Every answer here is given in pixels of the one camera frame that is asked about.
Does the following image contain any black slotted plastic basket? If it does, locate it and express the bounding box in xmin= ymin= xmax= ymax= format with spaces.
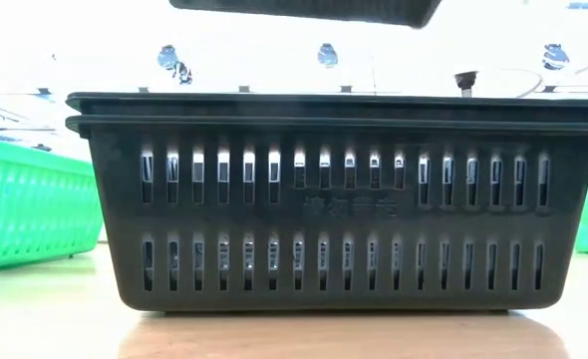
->
xmin=65 ymin=92 xmax=588 ymax=125
xmin=65 ymin=115 xmax=588 ymax=313

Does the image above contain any white shade table lamp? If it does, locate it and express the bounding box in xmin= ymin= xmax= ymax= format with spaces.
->
xmin=402 ymin=9 xmax=545 ymax=99

